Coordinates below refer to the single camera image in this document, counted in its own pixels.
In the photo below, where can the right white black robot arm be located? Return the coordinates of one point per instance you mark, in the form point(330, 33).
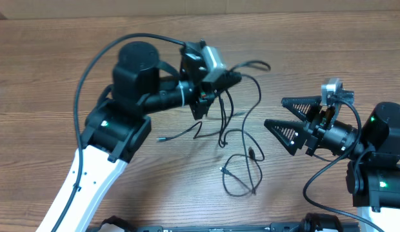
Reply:
point(373, 151)

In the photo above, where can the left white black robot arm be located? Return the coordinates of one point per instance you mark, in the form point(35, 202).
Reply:
point(120, 122)

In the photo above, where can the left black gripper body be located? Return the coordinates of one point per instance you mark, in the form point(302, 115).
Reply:
point(202, 97)

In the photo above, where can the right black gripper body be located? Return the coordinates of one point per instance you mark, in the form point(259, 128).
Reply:
point(315, 131)

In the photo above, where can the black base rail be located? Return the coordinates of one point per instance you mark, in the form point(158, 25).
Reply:
point(312, 222)

